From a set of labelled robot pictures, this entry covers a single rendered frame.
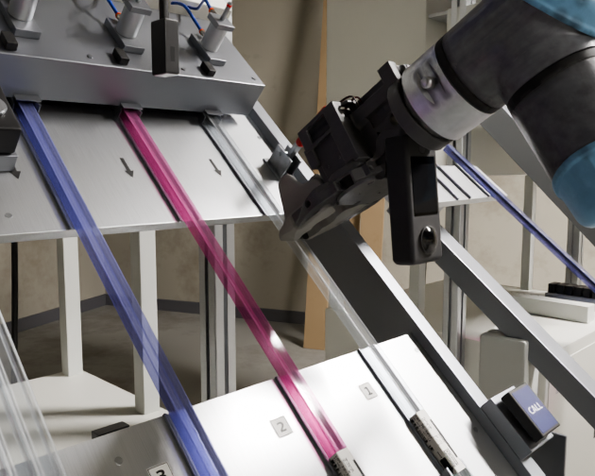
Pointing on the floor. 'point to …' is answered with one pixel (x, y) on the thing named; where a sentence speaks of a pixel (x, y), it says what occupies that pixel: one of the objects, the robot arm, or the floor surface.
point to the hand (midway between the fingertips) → (297, 238)
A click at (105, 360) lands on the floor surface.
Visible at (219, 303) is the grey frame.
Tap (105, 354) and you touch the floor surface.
